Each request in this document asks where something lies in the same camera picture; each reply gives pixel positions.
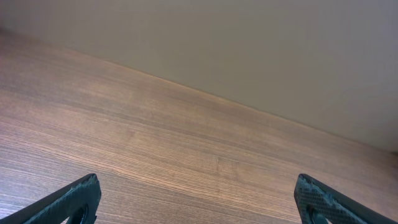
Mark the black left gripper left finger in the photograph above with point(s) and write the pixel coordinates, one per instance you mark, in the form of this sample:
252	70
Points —
75	203

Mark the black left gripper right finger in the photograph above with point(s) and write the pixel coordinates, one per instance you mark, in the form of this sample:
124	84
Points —
319	203

